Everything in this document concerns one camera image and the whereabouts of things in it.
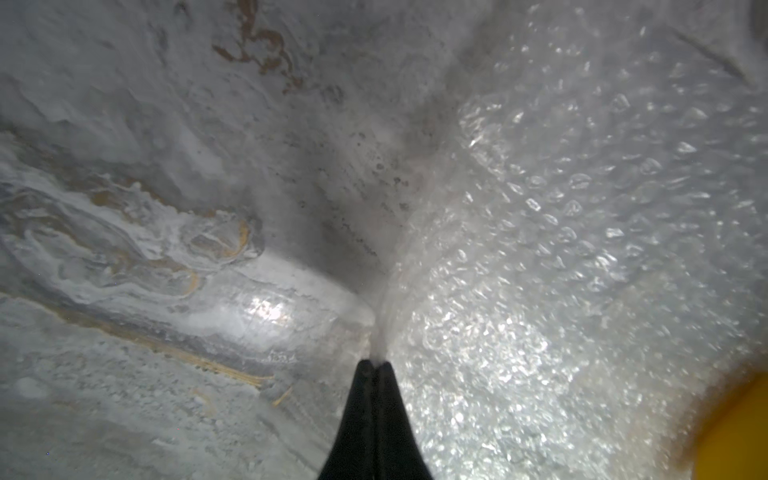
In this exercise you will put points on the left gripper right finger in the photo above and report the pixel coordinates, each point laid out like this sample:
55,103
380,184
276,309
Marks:
397,455

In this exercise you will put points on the yellow wine glass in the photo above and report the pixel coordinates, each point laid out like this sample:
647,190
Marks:
733,443

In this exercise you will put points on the bubble wrap of yellow glass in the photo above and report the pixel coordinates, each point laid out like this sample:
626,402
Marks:
585,273

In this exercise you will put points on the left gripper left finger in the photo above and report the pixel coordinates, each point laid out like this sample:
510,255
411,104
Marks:
352,454

